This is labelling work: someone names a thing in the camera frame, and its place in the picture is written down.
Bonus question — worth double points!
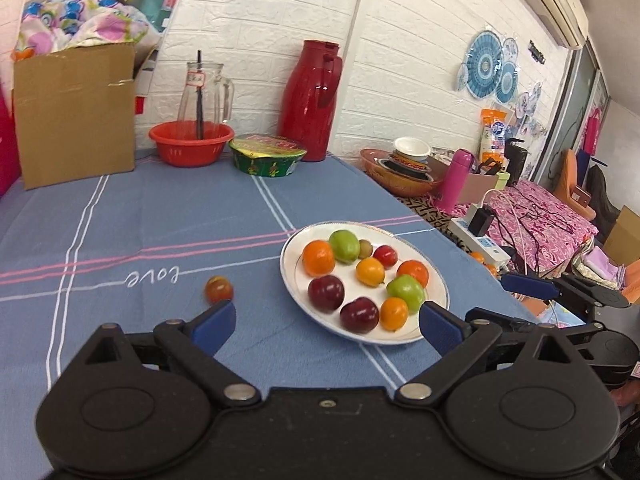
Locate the small orange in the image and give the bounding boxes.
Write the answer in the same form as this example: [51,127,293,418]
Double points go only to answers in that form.
[356,257,385,288]

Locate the pink patterned cloth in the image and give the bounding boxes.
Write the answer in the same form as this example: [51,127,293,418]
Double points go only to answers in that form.
[478,180,598,278]

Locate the red plastic basket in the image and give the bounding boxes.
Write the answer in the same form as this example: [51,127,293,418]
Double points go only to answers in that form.
[149,120,234,168]

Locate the dark red plum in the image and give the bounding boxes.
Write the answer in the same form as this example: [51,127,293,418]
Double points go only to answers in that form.
[307,275,345,313]
[340,297,380,334]

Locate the black power adapter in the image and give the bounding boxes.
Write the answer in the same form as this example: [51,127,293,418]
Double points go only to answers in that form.
[465,205,496,237]

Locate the blue fan wall decoration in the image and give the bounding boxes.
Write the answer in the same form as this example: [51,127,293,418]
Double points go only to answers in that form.
[454,29,520,104]

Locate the green apple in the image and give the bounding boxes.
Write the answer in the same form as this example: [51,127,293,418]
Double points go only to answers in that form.
[329,230,360,264]
[386,274,426,314]

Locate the pink shopping bag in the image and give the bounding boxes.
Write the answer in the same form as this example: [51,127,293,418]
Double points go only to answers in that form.
[0,94,22,196]

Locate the small brown longan fruit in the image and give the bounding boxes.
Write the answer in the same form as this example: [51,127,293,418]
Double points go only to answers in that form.
[358,240,373,260]

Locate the glass pitcher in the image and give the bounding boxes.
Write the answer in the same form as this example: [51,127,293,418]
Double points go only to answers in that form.
[177,62,234,125]

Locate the small red apple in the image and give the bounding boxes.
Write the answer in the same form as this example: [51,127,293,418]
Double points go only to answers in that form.
[373,245,398,269]

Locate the black bottle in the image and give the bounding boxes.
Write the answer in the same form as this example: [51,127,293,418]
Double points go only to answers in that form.
[504,138,528,186]

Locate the dark red plum upper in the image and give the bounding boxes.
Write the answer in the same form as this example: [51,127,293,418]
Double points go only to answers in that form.
[307,275,345,313]

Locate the pink water bottle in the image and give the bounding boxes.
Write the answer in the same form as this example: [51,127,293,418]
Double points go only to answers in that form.
[434,148,475,214]

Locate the white power strip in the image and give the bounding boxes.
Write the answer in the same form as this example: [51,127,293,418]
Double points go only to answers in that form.
[447,204,511,269]

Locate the orange-brown bowl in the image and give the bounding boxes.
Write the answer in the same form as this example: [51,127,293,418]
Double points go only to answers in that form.
[360,148,442,198]

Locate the orange snack package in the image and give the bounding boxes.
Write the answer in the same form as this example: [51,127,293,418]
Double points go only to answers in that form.
[480,108,506,165]

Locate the black stirrer in pitcher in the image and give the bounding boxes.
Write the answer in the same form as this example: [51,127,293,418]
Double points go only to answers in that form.
[196,49,204,140]

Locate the cardboard box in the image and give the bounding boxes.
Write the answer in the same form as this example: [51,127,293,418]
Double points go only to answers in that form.
[13,44,136,190]

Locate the blue striped tablecloth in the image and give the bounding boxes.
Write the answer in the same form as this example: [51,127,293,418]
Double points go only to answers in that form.
[1,157,527,479]

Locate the red thermos jug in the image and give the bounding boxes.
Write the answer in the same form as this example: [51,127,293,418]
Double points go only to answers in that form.
[277,40,343,162]

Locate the white cup in bowl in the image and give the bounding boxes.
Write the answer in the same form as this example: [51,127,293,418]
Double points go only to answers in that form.
[394,136,432,162]

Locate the green instant noodle bowl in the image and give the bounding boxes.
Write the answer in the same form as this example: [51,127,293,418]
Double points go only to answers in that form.
[229,133,307,178]

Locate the colourful floral cloth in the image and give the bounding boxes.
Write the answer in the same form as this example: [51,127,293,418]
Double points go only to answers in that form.
[11,0,160,64]

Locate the small red-green tomato fruit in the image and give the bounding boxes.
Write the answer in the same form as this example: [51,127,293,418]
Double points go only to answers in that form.
[204,275,234,304]

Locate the white round plate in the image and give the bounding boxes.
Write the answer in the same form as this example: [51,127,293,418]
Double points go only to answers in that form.
[280,222,450,346]

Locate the dark red plum lower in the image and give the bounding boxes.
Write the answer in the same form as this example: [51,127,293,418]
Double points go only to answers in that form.
[340,297,380,334]

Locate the orange on plate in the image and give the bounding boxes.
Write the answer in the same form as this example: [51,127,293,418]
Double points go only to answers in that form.
[396,260,430,288]

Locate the green apple on plate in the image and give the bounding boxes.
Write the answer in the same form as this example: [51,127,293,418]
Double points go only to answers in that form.
[386,274,426,314]

